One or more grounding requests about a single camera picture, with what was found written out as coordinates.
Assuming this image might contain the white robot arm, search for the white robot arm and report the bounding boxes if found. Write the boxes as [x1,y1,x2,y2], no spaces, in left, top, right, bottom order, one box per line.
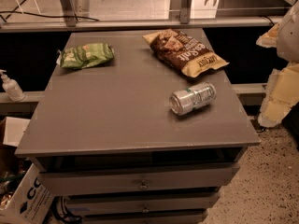
[277,0,299,63]

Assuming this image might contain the silver 7up can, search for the silver 7up can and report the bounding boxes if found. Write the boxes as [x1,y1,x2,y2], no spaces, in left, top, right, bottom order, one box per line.
[169,82,217,116]

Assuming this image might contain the grey drawer cabinet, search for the grey drawer cabinet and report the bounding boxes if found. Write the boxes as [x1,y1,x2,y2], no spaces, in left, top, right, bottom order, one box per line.
[14,28,262,224]

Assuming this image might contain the brown sea salt chip bag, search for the brown sea salt chip bag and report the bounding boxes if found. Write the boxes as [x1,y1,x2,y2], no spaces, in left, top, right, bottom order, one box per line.
[143,29,228,78]

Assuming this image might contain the green chip bag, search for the green chip bag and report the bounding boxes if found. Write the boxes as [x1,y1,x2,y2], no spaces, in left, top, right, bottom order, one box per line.
[56,43,114,69]

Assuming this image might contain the middle grey drawer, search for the middle grey drawer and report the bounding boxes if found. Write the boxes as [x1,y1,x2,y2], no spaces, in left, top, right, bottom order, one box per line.
[66,192,220,216]

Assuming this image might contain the grey drawer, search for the grey drawer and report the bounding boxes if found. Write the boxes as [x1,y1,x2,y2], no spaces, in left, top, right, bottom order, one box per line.
[82,209,207,224]
[66,192,220,216]
[40,162,240,196]

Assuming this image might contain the top grey drawer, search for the top grey drawer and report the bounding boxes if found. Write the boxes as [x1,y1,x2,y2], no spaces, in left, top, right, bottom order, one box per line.
[40,162,240,196]

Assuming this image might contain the bottom grey drawer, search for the bottom grey drawer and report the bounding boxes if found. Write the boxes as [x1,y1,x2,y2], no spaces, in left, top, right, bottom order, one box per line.
[82,209,207,224]

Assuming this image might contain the white pump bottle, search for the white pump bottle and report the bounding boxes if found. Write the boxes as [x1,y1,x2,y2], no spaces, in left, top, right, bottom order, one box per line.
[0,69,25,102]

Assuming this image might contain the white cardboard box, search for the white cardboard box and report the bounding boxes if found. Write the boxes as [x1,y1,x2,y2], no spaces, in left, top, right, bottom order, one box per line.
[0,117,53,224]

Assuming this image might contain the black cable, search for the black cable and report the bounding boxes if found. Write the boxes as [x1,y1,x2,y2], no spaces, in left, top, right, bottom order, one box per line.
[0,0,101,24]

